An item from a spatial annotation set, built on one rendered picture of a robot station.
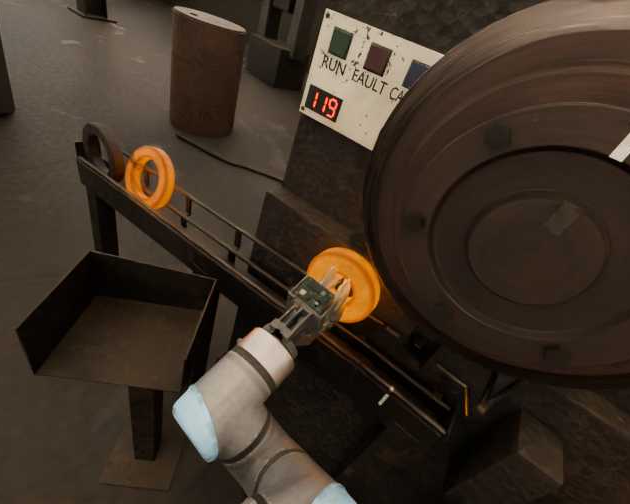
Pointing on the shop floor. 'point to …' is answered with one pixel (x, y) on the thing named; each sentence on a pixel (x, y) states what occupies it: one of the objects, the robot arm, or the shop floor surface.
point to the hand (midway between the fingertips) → (344, 279)
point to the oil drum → (204, 72)
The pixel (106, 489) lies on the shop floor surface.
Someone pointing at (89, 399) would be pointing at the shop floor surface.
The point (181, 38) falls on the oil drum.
